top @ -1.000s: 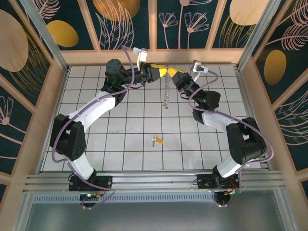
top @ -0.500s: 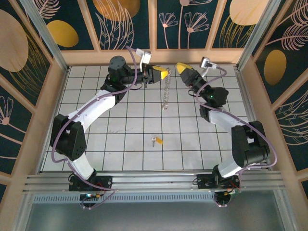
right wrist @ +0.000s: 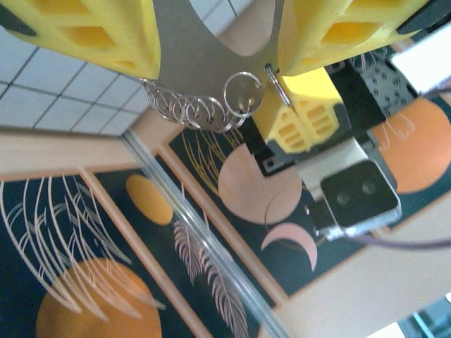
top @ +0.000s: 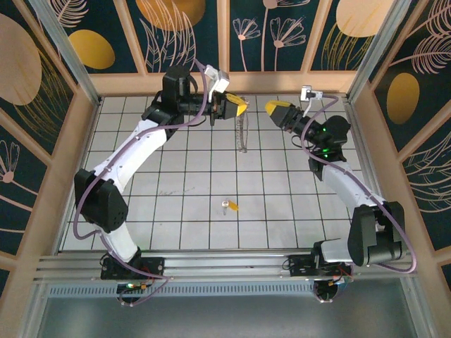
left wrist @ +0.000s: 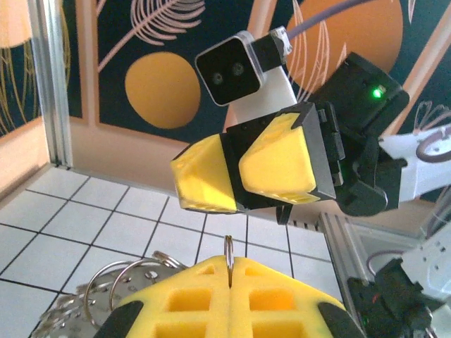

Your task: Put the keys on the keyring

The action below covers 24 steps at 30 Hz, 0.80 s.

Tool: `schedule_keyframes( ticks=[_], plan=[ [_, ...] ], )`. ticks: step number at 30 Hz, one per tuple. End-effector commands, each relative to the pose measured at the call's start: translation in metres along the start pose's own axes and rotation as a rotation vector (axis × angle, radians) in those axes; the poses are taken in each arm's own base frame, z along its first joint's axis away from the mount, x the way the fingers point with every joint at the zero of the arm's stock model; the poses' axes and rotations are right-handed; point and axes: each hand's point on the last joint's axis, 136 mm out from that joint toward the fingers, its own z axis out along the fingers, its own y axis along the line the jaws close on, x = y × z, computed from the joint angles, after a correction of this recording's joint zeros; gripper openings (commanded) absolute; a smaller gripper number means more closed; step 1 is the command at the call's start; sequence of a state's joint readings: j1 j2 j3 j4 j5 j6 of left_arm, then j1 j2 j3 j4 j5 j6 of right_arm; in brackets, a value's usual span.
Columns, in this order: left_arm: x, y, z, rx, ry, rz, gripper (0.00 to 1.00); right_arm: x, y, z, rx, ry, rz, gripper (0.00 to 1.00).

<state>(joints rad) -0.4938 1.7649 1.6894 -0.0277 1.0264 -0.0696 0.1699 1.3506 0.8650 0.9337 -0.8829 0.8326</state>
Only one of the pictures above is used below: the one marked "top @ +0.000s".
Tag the yellow key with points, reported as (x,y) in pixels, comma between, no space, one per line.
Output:
(233,207)

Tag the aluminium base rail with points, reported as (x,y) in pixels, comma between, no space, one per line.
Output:
(225,267)

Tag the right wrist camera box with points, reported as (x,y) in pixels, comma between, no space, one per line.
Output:
(310,93)

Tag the controller circuit board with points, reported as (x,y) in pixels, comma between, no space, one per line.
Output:
(135,287)

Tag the metal band of key rings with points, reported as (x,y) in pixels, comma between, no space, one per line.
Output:
(241,138)

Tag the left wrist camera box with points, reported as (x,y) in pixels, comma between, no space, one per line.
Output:
(220,82)

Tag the aluminium side rail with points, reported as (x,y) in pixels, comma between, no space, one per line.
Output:
(359,141)

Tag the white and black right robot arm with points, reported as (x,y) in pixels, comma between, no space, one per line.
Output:
(349,186)

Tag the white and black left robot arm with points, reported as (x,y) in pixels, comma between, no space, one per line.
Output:
(137,151)

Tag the aluminium corner post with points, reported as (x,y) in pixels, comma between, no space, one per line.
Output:
(375,53)
(68,56)

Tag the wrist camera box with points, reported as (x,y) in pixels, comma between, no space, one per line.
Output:
(310,93)
(220,82)

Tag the grey metal panel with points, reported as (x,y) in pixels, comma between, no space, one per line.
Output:
(225,317)

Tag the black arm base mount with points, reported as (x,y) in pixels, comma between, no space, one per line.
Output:
(299,265)
(151,265)

